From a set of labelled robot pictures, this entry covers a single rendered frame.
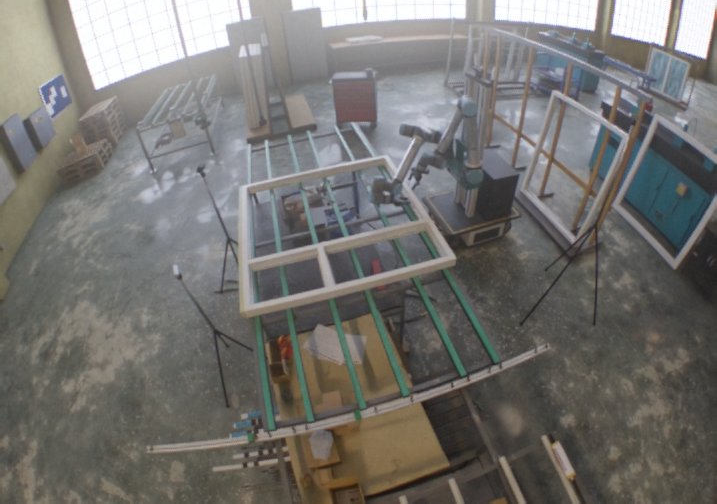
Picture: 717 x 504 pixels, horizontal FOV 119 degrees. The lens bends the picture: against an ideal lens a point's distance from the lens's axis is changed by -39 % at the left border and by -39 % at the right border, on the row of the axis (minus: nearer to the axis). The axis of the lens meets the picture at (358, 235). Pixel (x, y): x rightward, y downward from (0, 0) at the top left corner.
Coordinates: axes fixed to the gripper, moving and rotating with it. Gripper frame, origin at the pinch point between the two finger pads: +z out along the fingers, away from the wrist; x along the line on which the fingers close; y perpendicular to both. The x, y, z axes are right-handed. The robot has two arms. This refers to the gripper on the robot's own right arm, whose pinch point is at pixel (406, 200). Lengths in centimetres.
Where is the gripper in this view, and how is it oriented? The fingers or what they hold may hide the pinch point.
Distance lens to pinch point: 290.3
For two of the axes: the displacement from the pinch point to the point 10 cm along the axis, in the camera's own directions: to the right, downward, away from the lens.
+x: 2.6, 6.4, -7.2
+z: 9.3, 0.4, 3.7
